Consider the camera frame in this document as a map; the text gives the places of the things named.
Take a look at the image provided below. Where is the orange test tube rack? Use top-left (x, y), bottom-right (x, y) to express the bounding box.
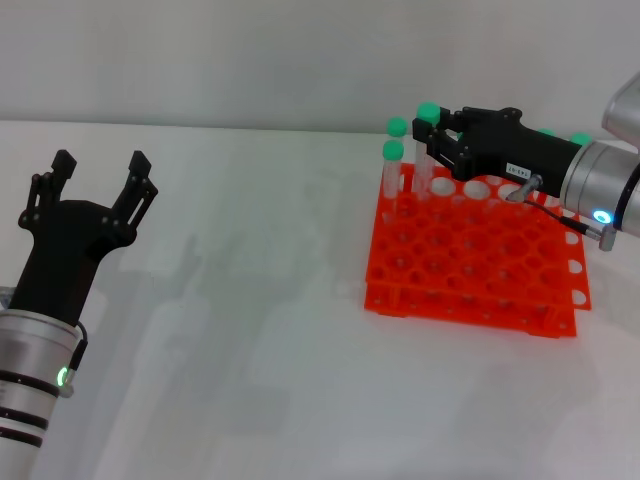
top-left (362, 162), bottom-right (592, 340)

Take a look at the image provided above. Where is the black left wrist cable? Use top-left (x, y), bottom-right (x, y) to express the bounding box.
top-left (59, 322), bottom-right (90, 399)

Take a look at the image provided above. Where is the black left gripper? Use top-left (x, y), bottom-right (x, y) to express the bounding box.
top-left (9, 148), bottom-right (160, 326)

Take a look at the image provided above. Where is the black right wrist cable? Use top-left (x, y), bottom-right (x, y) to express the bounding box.
top-left (505, 173), bottom-right (621, 253)

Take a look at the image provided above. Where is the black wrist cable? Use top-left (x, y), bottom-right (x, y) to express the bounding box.
top-left (59, 322), bottom-right (90, 399)
top-left (505, 173), bottom-right (621, 253)

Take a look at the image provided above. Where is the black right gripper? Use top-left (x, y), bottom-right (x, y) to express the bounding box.
top-left (412, 105), bottom-right (584, 199)

